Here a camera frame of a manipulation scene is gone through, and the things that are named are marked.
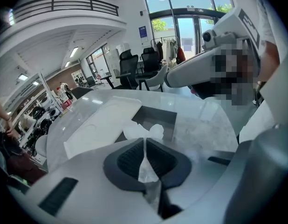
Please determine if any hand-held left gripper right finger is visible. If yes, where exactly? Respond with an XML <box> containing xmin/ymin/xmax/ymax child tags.
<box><xmin>146</xmin><ymin>138</ymin><xmax>201</xmax><ymax>190</ymax></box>

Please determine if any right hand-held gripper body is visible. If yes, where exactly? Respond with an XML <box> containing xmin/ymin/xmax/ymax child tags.
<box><xmin>215</xmin><ymin>7</ymin><xmax>261</xmax><ymax>56</ymax></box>

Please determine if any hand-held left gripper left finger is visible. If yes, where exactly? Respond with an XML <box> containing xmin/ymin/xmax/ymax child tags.
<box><xmin>92</xmin><ymin>138</ymin><xmax>147</xmax><ymax>192</ymax></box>

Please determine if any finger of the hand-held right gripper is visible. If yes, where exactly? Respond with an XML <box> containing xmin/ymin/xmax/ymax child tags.
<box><xmin>164</xmin><ymin>48</ymin><xmax>216</xmax><ymax>88</ymax></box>

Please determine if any white tissue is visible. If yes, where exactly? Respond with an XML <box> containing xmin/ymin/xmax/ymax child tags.
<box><xmin>122</xmin><ymin>119</ymin><xmax>165</xmax><ymax>210</ymax></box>

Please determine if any white grey box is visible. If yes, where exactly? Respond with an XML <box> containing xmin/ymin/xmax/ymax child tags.
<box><xmin>63</xmin><ymin>95</ymin><xmax>178</xmax><ymax>160</ymax></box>

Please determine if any person's right forearm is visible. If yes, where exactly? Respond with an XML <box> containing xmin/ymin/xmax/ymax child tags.
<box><xmin>257</xmin><ymin>40</ymin><xmax>281</xmax><ymax>83</ymax></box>

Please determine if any clothes rack with garments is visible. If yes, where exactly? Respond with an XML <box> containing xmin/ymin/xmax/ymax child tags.
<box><xmin>150</xmin><ymin>35</ymin><xmax>187</xmax><ymax>65</ymax></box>

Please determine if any light grey shell chair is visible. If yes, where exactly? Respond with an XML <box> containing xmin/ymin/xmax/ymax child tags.
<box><xmin>137</xmin><ymin>63</ymin><xmax>170</xmax><ymax>92</ymax></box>

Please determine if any black mesh office chair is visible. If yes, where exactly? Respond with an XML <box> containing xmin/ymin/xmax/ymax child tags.
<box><xmin>100</xmin><ymin>49</ymin><xmax>139</xmax><ymax>90</ymax></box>
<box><xmin>135</xmin><ymin>47</ymin><xmax>162</xmax><ymax>79</ymax></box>

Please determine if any person's white shirt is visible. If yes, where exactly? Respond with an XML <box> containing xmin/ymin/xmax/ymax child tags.
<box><xmin>239</xmin><ymin>0</ymin><xmax>288</xmax><ymax>142</ymax></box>

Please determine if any clear water bottle red label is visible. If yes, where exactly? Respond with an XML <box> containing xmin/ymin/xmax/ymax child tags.
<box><xmin>61</xmin><ymin>94</ymin><xmax>75</xmax><ymax>113</ymax></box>

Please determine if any black low-back chair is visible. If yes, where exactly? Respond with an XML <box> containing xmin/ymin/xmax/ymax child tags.
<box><xmin>70</xmin><ymin>86</ymin><xmax>95</xmax><ymax>100</ymax></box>

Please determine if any black visitor chair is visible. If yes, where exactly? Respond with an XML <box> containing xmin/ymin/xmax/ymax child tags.
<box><xmin>84</xmin><ymin>75</ymin><xmax>97</xmax><ymax>89</ymax></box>

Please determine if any white metal shelf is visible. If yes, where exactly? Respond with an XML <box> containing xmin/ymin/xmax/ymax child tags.
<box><xmin>3</xmin><ymin>72</ymin><xmax>63</xmax><ymax>149</ymax></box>

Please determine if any black balcony railing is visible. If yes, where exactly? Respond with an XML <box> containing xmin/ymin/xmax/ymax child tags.
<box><xmin>12</xmin><ymin>0</ymin><xmax>119</xmax><ymax>21</ymax></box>

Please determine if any small white gripper camera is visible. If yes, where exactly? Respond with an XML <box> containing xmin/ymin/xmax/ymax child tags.
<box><xmin>202</xmin><ymin>29</ymin><xmax>217</xmax><ymax>49</ymax></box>

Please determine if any blue wall poster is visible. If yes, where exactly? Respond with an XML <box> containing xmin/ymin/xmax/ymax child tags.
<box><xmin>138</xmin><ymin>25</ymin><xmax>149</xmax><ymax>43</ymax></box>

